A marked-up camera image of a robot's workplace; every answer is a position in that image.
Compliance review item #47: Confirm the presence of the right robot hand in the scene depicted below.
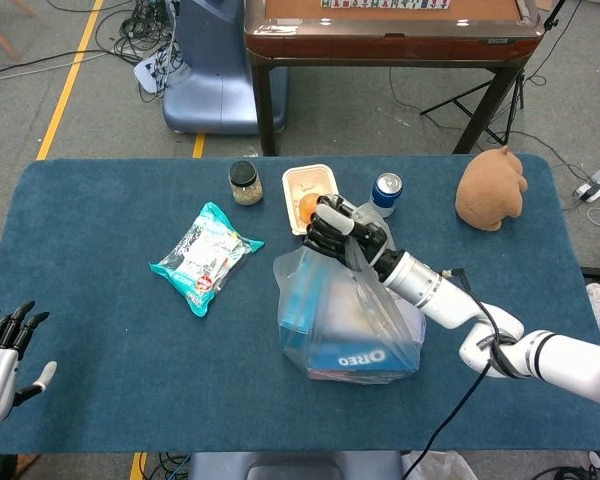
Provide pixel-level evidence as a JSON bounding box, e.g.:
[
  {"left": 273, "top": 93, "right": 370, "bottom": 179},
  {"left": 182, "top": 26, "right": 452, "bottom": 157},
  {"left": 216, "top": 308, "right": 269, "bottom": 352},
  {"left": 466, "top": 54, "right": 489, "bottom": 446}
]
[{"left": 303, "top": 194, "right": 397, "bottom": 275}]

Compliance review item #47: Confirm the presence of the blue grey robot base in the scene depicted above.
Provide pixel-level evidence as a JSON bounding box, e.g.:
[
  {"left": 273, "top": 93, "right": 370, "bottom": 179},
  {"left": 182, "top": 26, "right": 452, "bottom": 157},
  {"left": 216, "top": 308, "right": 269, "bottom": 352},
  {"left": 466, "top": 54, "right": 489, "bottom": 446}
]
[{"left": 161, "top": 0, "right": 289, "bottom": 135}]

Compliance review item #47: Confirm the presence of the clear floor plastic bag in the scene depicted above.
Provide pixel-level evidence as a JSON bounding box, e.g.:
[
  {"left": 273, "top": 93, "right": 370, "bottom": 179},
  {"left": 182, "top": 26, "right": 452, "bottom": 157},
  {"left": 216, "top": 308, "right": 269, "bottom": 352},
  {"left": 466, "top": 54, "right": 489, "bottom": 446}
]
[{"left": 402, "top": 449, "right": 479, "bottom": 480}]

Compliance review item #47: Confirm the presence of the orange fruit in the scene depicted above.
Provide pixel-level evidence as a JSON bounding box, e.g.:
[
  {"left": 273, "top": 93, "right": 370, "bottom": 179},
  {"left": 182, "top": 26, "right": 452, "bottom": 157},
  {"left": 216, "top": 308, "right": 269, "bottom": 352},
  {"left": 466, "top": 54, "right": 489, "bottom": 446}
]
[{"left": 299, "top": 193, "right": 322, "bottom": 224}]

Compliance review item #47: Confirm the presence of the blue white drink can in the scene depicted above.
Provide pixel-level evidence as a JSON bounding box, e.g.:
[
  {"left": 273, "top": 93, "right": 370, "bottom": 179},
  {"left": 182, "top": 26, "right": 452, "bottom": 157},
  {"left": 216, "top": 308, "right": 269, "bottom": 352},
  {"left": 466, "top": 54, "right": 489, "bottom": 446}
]
[{"left": 369, "top": 172, "right": 403, "bottom": 219}]

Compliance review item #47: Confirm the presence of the white plastic tray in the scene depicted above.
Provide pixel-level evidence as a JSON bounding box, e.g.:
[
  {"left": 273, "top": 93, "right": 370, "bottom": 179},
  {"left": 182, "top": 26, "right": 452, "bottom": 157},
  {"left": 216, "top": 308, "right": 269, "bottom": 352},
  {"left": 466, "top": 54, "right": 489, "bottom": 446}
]
[{"left": 281, "top": 164, "right": 342, "bottom": 237}]

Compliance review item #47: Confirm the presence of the light blue carton box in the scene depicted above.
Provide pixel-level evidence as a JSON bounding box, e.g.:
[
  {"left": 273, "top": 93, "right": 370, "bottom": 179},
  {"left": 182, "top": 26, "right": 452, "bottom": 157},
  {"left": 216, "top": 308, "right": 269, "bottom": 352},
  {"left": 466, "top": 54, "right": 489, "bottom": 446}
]
[{"left": 278, "top": 259, "right": 331, "bottom": 337}]

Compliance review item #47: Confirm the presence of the white tissue pack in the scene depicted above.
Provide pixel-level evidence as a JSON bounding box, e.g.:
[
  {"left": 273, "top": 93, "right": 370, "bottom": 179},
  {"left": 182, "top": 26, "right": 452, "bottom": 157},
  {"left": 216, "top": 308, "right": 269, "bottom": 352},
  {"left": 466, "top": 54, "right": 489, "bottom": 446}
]
[{"left": 329, "top": 279, "right": 422, "bottom": 347}]

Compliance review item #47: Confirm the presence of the glass jar black lid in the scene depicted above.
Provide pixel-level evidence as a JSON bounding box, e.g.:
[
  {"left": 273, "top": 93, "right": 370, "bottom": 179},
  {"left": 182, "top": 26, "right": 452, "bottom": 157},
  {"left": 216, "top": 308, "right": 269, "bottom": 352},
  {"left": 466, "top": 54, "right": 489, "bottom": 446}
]
[{"left": 228, "top": 160, "right": 264, "bottom": 207}]

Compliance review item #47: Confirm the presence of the blue felt table mat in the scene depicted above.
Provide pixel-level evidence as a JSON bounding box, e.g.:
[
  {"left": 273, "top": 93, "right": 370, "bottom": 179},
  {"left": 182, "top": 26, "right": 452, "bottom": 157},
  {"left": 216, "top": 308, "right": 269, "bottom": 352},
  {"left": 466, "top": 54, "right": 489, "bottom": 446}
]
[{"left": 0, "top": 153, "right": 600, "bottom": 455}]

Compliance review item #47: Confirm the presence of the teal snack packet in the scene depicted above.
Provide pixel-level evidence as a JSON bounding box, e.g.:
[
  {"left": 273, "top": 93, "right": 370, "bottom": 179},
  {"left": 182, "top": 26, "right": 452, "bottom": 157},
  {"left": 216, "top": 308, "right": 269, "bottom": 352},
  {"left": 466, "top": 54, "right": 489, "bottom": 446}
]
[{"left": 148, "top": 201, "right": 265, "bottom": 319}]

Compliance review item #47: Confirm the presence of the brown plush toy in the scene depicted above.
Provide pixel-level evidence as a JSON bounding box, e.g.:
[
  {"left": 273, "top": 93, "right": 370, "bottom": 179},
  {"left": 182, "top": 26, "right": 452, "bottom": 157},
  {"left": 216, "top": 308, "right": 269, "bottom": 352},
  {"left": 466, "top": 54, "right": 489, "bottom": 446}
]
[{"left": 454, "top": 145, "right": 529, "bottom": 232}]

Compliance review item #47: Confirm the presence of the brown mahjong table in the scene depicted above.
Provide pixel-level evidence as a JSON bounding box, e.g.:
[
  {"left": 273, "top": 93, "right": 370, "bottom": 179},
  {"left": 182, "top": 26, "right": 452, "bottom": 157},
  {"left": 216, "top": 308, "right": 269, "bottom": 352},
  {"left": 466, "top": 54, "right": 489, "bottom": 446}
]
[{"left": 243, "top": 0, "right": 545, "bottom": 157}]

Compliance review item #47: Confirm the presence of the black tripod stand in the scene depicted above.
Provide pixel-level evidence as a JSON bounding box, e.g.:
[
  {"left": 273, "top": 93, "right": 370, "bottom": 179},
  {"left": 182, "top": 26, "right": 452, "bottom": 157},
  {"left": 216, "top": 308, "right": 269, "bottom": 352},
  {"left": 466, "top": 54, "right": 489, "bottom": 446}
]
[{"left": 419, "top": 0, "right": 569, "bottom": 147}]

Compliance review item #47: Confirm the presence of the row of mahjong tiles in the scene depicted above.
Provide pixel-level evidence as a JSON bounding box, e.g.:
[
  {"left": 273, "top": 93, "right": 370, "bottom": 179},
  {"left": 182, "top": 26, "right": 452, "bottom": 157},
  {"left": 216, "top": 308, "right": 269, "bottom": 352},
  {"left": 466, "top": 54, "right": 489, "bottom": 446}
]
[{"left": 320, "top": 0, "right": 451, "bottom": 10}]

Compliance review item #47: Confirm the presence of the grey robot torso base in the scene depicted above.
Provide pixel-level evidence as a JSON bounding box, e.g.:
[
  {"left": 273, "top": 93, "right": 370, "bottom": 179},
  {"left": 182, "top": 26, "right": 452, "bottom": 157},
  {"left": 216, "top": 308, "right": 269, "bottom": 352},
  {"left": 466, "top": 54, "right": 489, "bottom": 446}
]
[{"left": 187, "top": 451, "right": 405, "bottom": 480}]

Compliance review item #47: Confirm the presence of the white power strip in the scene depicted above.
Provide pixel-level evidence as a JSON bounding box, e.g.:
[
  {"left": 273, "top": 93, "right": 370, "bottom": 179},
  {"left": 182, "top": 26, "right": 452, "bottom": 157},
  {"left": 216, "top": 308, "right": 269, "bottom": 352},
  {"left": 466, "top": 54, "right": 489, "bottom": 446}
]
[
  {"left": 132, "top": 47, "right": 181, "bottom": 94},
  {"left": 573, "top": 166, "right": 600, "bottom": 203}
]

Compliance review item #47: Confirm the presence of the wooden chair leg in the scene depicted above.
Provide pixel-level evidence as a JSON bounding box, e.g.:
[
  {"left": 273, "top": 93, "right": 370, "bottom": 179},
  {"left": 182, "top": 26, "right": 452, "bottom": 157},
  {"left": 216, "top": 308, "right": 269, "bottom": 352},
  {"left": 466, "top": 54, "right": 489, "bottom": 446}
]
[{"left": 0, "top": 0, "right": 36, "bottom": 62}]

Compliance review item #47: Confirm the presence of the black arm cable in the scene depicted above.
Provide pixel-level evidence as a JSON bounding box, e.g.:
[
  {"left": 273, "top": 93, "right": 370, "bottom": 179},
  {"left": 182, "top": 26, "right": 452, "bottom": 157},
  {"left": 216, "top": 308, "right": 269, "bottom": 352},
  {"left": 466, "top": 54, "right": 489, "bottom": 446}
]
[{"left": 402, "top": 268, "right": 522, "bottom": 480}]

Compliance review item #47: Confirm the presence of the black cable bundle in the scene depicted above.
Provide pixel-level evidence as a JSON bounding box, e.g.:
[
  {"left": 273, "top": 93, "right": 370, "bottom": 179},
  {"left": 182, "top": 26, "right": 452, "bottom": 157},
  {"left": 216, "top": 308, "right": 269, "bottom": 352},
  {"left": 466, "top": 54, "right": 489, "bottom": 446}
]
[{"left": 94, "top": 0, "right": 181, "bottom": 104}]

